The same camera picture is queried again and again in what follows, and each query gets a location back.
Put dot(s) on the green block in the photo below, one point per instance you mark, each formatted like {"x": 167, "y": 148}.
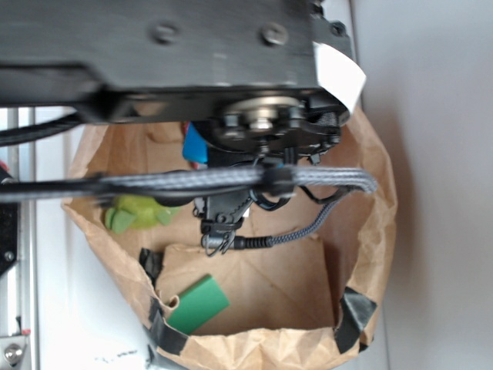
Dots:
{"x": 197, "y": 304}

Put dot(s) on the aluminium frame rail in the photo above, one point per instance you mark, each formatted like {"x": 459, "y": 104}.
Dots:
{"x": 19, "y": 327}

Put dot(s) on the blue block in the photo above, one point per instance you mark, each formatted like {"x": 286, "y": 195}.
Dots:
{"x": 194, "y": 147}

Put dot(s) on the lime green fuzzy toy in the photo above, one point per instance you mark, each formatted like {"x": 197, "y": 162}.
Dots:
{"x": 138, "y": 213}

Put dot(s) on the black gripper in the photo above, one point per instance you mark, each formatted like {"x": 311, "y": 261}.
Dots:
{"x": 271, "y": 128}

